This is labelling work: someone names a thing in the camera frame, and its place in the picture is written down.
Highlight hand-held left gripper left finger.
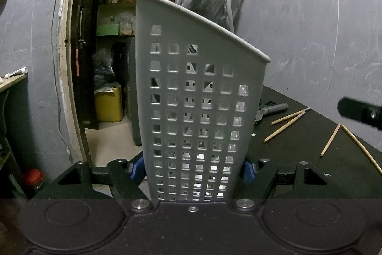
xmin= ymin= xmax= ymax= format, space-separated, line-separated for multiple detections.
xmin=49 ymin=155 xmax=153 ymax=211

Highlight dark plastic bag pile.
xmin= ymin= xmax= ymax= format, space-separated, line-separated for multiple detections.
xmin=92 ymin=47 xmax=121 ymax=92

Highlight door frame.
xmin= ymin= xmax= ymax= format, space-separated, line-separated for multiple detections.
xmin=57 ymin=0 xmax=223 ymax=166

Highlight yellow jerry can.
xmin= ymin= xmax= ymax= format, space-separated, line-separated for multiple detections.
xmin=94 ymin=82 xmax=124 ymax=123

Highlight grey perforated plastic basket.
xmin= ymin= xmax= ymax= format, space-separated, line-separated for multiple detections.
xmin=133 ymin=0 xmax=271 ymax=202

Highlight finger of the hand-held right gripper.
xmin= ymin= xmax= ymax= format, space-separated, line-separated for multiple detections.
xmin=337 ymin=97 xmax=382 ymax=132

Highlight red lidded jar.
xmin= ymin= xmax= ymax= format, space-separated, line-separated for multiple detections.
xmin=23 ymin=168 xmax=45 ymax=191

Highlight grey water hose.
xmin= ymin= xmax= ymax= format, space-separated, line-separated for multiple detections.
xmin=226 ymin=0 xmax=247 ymax=34

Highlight clear food bags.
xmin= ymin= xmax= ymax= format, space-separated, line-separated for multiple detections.
xmin=115 ymin=11 xmax=135 ymax=36

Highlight dark grey cabinet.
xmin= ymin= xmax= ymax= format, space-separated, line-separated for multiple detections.
xmin=128 ymin=35 xmax=143 ymax=147

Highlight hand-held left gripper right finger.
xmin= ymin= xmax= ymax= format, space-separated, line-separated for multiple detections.
xmin=233 ymin=158 xmax=336 ymax=211

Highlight kitchen counter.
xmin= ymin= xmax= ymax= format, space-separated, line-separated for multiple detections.
xmin=0 ymin=73 xmax=29 ymax=96

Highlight green box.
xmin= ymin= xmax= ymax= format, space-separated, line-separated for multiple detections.
xmin=95 ymin=23 xmax=120 ymax=36

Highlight grey handled peeler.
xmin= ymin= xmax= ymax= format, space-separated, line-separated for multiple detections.
xmin=254 ymin=103 xmax=289 ymax=125

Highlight wooden chopstick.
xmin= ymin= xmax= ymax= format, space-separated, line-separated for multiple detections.
xmin=271 ymin=107 xmax=312 ymax=125
xmin=263 ymin=112 xmax=306 ymax=142
xmin=341 ymin=124 xmax=382 ymax=175
xmin=320 ymin=123 xmax=341 ymax=157

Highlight white squeeze tube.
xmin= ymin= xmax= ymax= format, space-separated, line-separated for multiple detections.
xmin=4 ymin=66 xmax=28 ymax=79

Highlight dark wooden door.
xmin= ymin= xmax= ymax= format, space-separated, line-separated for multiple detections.
xmin=70 ymin=0 xmax=103 ymax=130

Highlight thin grey cable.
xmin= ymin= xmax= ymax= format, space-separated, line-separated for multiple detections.
xmin=50 ymin=0 xmax=72 ymax=155

